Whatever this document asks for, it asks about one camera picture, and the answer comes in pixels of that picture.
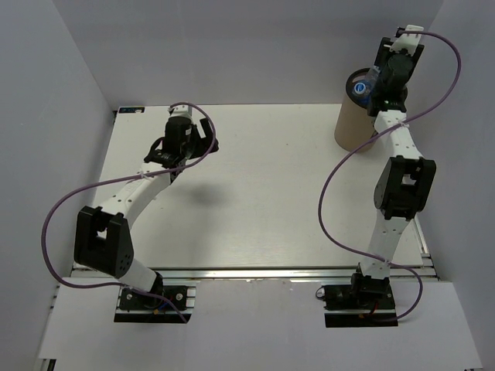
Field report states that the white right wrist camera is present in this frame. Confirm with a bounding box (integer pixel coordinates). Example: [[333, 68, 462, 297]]
[[390, 25, 424, 56]]

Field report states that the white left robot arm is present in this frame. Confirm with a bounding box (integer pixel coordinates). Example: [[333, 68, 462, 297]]
[[73, 115, 218, 308]]

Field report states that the green-label bottle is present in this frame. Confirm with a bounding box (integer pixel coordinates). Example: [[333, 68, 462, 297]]
[[364, 66, 381, 90]]

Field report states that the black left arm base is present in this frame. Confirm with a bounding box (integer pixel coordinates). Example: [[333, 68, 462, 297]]
[[114, 280, 197, 324]]

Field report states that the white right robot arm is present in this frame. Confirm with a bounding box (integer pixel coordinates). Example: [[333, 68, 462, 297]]
[[358, 34, 436, 282]]

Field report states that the small blue table label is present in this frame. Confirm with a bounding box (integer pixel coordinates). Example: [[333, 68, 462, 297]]
[[118, 107, 145, 114]]

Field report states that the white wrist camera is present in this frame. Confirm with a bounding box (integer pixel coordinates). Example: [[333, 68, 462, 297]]
[[168, 104, 193, 120], [390, 25, 424, 56]]

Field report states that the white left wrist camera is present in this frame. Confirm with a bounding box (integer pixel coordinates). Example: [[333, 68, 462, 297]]
[[168, 104, 193, 120]]

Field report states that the blue-label bottle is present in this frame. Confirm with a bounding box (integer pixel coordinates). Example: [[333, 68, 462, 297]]
[[351, 80, 372, 107]]

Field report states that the brown cylindrical paper bin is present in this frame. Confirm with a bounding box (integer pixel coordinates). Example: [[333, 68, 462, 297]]
[[334, 68, 377, 151]]

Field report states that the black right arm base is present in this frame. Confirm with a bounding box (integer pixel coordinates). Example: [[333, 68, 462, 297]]
[[315, 272, 398, 328]]

